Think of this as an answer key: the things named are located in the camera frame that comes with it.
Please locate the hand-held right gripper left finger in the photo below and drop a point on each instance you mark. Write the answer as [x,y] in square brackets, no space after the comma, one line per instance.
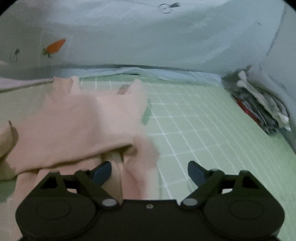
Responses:
[103,173]

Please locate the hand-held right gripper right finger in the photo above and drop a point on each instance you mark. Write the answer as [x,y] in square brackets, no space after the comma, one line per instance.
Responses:
[196,172]

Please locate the beige garment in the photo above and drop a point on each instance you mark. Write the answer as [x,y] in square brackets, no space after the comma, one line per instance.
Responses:
[81,125]

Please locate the stack of folded clothes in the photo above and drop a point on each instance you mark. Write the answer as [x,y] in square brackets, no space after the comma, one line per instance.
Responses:
[261,106]

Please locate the green checked bed sheet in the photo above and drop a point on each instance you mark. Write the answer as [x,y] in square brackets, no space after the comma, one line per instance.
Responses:
[196,132]

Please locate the light blue carrot-print quilt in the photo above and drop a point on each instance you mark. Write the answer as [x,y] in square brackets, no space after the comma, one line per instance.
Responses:
[161,34]

